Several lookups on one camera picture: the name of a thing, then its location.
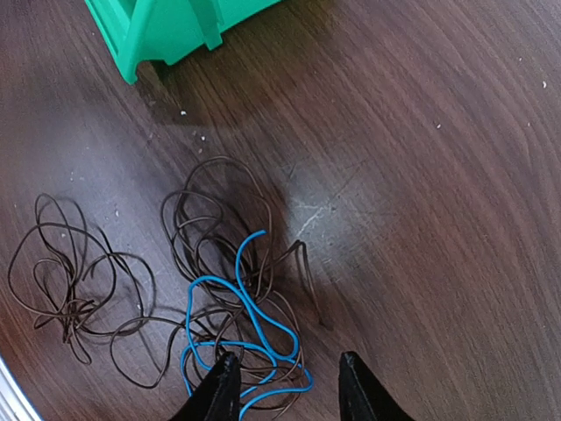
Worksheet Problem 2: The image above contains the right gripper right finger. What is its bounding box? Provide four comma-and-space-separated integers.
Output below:
338, 351, 413, 421

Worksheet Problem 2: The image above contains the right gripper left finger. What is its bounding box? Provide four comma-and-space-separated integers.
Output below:
171, 352, 241, 421

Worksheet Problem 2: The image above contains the light blue cable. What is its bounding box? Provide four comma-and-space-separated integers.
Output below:
180, 230, 315, 421

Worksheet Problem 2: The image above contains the front aluminium rail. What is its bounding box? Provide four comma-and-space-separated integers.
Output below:
0, 359, 42, 421

